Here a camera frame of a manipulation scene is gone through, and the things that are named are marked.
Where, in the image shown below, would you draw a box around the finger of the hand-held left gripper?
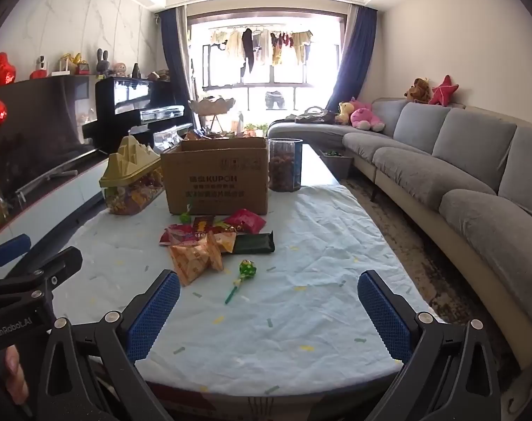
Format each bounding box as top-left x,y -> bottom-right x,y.
0,246 -> 83,312
0,233 -> 32,280

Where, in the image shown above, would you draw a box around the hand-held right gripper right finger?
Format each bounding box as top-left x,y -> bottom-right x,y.
357,269 -> 501,421

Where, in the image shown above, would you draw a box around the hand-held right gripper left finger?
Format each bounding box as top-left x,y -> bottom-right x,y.
37,269 -> 182,421

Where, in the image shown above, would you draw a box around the green lollipop with long stick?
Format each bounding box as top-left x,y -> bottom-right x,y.
224,260 -> 258,305

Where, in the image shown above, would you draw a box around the red foil snack packet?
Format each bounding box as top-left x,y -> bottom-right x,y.
223,209 -> 267,234

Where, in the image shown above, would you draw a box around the brown cardboard box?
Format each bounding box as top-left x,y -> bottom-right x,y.
160,137 -> 270,216

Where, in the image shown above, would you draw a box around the person's left hand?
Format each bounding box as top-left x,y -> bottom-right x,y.
4,345 -> 30,405

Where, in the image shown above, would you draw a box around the large orange snack packet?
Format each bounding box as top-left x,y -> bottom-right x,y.
168,231 -> 225,288

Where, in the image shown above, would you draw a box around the white television cabinet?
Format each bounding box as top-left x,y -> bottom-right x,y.
0,158 -> 113,246

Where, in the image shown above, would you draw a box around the pink snack packet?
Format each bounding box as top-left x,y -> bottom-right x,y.
159,223 -> 205,247

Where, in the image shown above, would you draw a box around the small orange snack packet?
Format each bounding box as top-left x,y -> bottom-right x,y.
209,230 -> 238,255

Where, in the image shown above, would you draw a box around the yellow-lid clear snack jar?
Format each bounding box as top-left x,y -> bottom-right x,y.
99,135 -> 165,215

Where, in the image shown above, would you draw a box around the light blue tablecloth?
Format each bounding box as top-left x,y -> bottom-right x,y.
70,183 -> 446,397

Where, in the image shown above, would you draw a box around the dark green snack bar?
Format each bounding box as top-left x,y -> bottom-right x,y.
233,231 -> 276,255

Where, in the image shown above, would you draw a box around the curved black television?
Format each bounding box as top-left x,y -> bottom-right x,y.
0,74 -> 111,220

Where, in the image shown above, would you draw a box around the grey storage bin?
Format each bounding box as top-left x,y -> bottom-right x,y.
318,148 -> 356,180

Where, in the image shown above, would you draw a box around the clear zip bags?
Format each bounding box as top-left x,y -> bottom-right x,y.
152,125 -> 181,150

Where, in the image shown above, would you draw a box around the black upright piano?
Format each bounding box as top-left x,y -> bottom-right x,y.
82,76 -> 194,150

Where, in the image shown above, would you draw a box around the clear jar of nuts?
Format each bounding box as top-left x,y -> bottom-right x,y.
267,138 -> 304,192

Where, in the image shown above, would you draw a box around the pile of snack packets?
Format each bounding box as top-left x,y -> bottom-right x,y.
182,127 -> 244,141

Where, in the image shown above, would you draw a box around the grey sectional sofa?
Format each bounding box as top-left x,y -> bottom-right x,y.
267,98 -> 532,371

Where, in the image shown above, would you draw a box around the yellow ornament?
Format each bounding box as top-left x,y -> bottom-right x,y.
61,53 -> 83,75

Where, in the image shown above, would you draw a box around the pink plush toy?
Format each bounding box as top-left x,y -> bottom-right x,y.
350,99 -> 386,132

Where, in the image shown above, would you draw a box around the brown handbag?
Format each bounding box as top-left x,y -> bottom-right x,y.
294,106 -> 337,124

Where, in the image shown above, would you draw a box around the white tiered snack tray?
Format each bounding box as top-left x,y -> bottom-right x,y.
188,96 -> 236,139

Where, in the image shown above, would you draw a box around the brown plush toy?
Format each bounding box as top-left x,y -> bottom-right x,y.
404,78 -> 432,103

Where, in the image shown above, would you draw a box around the dark blue curtain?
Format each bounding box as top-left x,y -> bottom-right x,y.
160,6 -> 196,130
325,5 -> 377,117

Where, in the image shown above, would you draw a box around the pink star cushion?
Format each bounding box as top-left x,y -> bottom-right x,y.
428,74 -> 460,107

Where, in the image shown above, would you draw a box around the row of hanging clothes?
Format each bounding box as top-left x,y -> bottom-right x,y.
209,27 -> 314,75

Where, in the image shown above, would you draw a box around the white and red camera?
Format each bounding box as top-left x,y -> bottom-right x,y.
30,55 -> 49,80

